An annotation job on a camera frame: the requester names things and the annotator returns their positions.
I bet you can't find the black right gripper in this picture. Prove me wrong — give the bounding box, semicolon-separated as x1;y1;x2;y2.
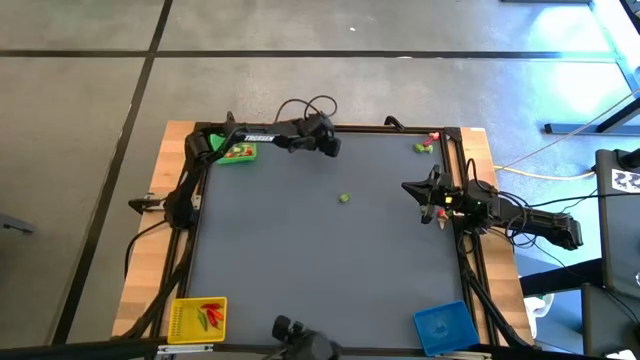
401;165;472;222

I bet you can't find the green plastic basket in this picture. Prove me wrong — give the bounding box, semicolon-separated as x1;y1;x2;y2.
209;132;259;166

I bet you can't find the blue plastic basket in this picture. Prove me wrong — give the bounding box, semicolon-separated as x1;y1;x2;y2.
412;299;481;358

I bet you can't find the metal floor stand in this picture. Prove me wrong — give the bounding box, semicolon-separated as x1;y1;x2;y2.
543;0;640;136

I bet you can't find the white plastic object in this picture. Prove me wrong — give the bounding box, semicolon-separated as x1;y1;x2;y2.
524;293;556;339

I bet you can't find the black case with marker print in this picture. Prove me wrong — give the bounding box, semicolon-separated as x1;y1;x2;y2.
594;148;640;301

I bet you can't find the dark grey case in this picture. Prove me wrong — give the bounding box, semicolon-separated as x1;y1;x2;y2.
581;282;640;360

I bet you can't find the yellow plastic basket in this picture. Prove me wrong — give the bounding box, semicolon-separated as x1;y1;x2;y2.
166;296;229;346

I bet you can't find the grey floor object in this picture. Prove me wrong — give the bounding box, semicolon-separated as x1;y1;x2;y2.
0;213;37;237

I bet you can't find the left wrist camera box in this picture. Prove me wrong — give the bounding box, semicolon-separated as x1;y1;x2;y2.
319;135;343;159

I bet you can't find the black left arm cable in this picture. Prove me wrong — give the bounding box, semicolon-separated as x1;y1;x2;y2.
273;94;339;124

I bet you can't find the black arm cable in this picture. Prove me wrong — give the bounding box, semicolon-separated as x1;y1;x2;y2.
464;157;501;201
273;94;339;124

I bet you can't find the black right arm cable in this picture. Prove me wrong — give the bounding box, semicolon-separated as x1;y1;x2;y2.
464;157;501;201

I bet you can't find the black aluminium table frame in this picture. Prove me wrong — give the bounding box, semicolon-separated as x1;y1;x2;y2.
0;118;640;360

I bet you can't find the yellow floor cable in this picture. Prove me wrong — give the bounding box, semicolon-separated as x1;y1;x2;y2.
493;164;597;182

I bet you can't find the black power cable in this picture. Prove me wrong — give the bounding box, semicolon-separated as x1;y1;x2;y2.
123;218;171;281

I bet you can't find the silver metal bracket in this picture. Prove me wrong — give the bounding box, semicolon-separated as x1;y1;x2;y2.
157;343;215;356

